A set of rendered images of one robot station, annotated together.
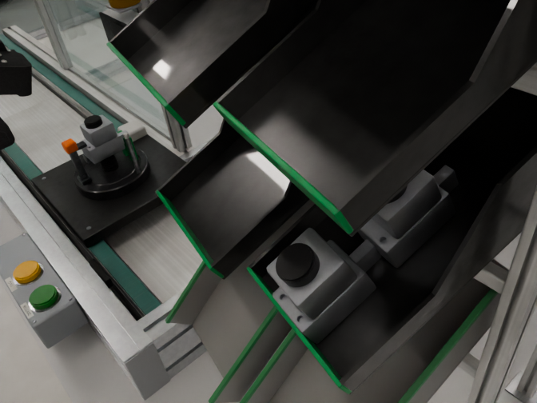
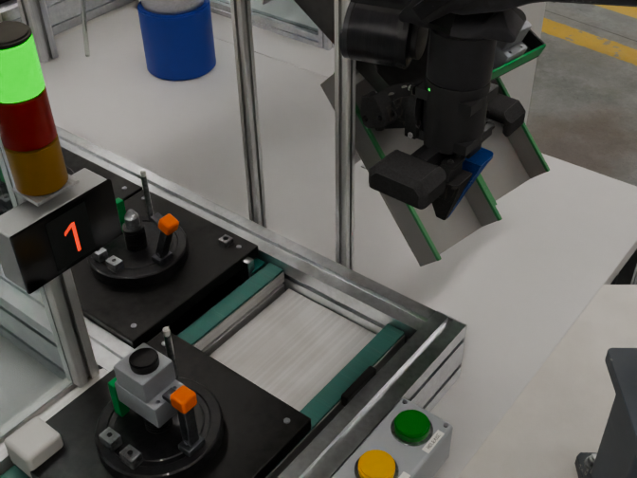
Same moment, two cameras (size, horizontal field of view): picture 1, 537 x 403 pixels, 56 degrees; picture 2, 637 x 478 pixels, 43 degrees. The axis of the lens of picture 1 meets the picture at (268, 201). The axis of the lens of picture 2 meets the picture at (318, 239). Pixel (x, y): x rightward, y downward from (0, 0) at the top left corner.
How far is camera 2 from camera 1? 1.18 m
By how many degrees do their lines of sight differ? 75
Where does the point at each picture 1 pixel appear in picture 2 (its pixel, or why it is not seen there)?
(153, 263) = (306, 378)
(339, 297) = not seen: hidden behind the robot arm
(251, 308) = not seen: hidden behind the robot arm
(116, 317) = (417, 348)
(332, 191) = not seen: outside the picture
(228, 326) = (433, 219)
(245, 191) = (420, 76)
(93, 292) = (385, 390)
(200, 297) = (413, 232)
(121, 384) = (449, 403)
